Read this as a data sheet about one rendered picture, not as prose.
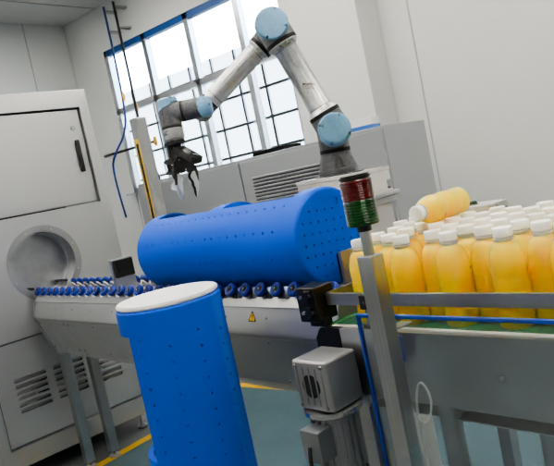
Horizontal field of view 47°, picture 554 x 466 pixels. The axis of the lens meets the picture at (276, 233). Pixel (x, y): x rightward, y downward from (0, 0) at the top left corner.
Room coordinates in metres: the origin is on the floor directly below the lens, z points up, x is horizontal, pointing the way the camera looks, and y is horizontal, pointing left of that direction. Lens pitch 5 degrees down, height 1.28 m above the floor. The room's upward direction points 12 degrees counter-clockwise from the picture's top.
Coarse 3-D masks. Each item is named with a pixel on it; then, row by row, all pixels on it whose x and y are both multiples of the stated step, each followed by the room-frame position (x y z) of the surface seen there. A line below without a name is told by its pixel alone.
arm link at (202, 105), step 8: (200, 96) 2.31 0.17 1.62; (208, 96) 2.31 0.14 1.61; (184, 104) 2.29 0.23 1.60; (192, 104) 2.29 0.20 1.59; (200, 104) 2.29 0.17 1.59; (208, 104) 2.29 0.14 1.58; (184, 112) 2.29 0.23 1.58; (192, 112) 2.29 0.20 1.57; (200, 112) 2.29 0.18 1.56; (208, 112) 2.30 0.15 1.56; (184, 120) 2.32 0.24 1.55
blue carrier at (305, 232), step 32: (320, 192) 1.80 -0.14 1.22; (160, 224) 2.32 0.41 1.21; (192, 224) 2.14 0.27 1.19; (224, 224) 1.99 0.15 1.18; (256, 224) 1.86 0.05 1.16; (288, 224) 1.75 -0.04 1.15; (320, 224) 1.78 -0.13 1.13; (160, 256) 2.25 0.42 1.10; (192, 256) 2.10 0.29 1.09; (224, 256) 1.97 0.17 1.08; (256, 256) 1.85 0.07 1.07; (288, 256) 1.75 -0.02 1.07; (320, 256) 1.77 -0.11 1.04
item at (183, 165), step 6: (168, 144) 2.30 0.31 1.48; (174, 144) 2.31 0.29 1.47; (180, 144) 2.33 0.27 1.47; (168, 150) 2.34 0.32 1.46; (174, 150) 2.31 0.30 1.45; (168, 156) 2.34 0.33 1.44; (174, 156) 2.32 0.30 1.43; (168, 162) 2.32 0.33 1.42; (174, 162) 2.29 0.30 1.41; (180, 162) 2.29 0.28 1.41; (186, 162) 2.31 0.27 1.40; (168, 168) 2.33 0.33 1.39; (180, 168) 2.29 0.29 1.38; (186, 168) 2.31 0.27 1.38; (168, 174) 2.33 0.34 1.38
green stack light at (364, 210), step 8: (368, 200) 1.22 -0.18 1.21; (344, 208) 1.24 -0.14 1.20; (352, 208) 1.22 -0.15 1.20; (360, 208) 1.21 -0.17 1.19; (368, 208) 1.21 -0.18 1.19; (376, 208) 1.23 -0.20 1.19; (352, 216) 1.22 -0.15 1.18; (360, 216) 1.21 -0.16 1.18; (368, 216) 1.21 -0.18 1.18; (376, 216) 1.22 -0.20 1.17; (352, 224) 1.22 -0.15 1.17; (360, 224) 1.21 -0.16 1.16; (368, 224) 1.21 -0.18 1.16
